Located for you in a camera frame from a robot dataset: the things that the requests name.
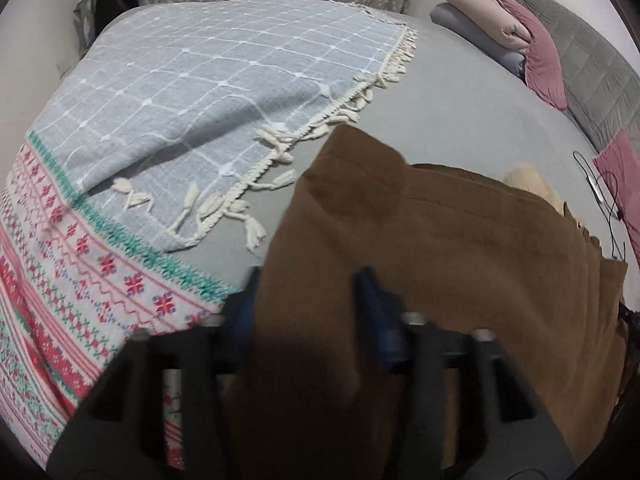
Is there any grey blue hanging bag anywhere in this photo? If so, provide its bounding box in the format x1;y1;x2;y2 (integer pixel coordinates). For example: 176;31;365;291
72;0;98;56

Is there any grey folded pillow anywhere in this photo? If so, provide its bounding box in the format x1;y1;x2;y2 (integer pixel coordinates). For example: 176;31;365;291
431;2;527;78

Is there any black cable with white charger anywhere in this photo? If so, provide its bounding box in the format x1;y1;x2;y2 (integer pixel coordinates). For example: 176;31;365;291
572;150;628;261

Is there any grey padded headboard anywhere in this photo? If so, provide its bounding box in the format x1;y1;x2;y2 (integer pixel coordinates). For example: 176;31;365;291
507;0;640;153

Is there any bed with grey sheet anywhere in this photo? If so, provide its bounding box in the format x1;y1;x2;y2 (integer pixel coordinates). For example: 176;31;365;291
165;10;640;291

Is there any red green patterned blanket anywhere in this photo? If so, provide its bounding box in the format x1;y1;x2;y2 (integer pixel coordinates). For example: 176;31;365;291
0;130;241;471

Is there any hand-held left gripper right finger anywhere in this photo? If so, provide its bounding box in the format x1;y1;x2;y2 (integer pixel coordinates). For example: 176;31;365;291
352;267;576;480

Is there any pink pillow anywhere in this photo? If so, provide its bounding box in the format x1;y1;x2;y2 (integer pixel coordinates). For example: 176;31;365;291
492;0;568;111
592;127;640;251

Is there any brown coat with fur collar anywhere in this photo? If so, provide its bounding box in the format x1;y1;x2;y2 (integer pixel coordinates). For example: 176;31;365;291
220;124;631;480

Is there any grey checked tasselled throw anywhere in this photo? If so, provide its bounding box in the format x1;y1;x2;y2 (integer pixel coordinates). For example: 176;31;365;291
27;0;418;253

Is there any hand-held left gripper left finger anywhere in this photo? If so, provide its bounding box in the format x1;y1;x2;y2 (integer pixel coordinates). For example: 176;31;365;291
47;266;263;480

